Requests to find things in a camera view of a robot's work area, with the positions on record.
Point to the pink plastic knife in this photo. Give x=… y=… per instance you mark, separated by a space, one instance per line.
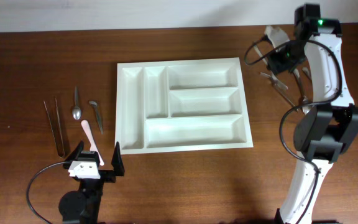
x=93 y=147

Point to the silver fork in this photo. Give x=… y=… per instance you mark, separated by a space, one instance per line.
x=284 y=94
x=275 y=81

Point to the large silver spoon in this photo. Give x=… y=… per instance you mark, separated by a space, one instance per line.
x=303 y=98
x=306 y=71

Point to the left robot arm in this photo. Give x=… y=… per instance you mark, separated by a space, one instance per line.
x=82 y=205

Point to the white plastic cutlery tray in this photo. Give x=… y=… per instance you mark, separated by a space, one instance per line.
x=182 y=105

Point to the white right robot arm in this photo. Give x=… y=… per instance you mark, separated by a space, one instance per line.
x=331 y=125

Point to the small silver teaspoon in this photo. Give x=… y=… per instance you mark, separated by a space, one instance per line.
x=76 y=111

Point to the small bent metal spoon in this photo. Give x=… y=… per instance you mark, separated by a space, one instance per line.
x=95 y=106

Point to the metal tweezers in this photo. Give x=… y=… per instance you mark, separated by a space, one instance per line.
x=56 y=130

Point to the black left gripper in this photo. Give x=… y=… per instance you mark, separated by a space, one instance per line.
x=110 y=175

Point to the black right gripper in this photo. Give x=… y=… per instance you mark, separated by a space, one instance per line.
x=275 y=64

